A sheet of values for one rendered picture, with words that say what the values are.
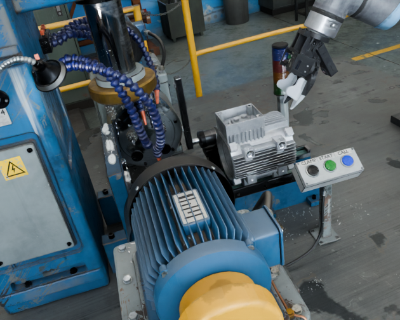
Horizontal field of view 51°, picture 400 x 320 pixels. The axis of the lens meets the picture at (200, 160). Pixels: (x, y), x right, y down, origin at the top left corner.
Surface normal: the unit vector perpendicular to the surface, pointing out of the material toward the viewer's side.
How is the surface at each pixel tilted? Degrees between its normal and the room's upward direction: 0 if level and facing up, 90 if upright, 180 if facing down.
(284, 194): 90
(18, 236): 90
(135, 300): 0
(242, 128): 90
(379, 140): 0
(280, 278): 0
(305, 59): 90
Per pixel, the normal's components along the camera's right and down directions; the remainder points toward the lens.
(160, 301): -0.09, 0.47
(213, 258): 0.22, 0.17
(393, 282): -0.14, -0.83
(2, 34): 0.26, 0.49
